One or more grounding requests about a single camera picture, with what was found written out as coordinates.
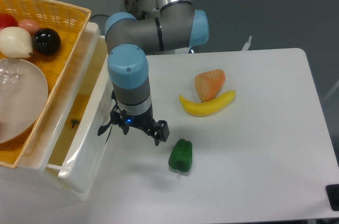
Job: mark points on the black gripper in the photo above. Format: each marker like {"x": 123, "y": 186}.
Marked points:
{"x": 144, "y": 122}

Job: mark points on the white drawer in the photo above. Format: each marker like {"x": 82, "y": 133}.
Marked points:
{"x": 78, "y": 152}

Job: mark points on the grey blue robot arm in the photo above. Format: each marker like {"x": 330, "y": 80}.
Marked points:
{"x": 127, "y": 63}

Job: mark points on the white drawer cabinet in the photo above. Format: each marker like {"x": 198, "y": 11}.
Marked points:
{"x": 32, "y": 172}

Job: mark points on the green bell pepper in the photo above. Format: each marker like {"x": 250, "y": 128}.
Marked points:
{"x": 181, "y": 157}

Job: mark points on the yellow bell pepper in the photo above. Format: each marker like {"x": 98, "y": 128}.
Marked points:
{"x": 77, "y": 110}

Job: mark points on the yellow banana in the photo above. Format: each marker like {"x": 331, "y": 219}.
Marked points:
{"x": 209, "y": 107}

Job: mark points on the orange woven basket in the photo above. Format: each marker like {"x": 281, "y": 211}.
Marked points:
{"x": 62, "y": 26}

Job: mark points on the black ball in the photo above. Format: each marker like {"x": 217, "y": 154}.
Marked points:
{"x": 46, "y": 41}

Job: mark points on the clear crumpled plastic wrap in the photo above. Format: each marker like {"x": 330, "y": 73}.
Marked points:
{"x": 9, "y": 71}

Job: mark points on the pink peach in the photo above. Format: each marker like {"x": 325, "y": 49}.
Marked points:
{"x": 30, "y": 25}

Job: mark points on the white pear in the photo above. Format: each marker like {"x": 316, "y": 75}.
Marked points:
{"x": 16, "y": 42}

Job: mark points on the red apple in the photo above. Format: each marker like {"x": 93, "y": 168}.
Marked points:
{"x": 7, "y": 20}

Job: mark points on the black device at table edge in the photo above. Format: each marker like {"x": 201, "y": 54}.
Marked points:
{"x": 332, "y": 191}

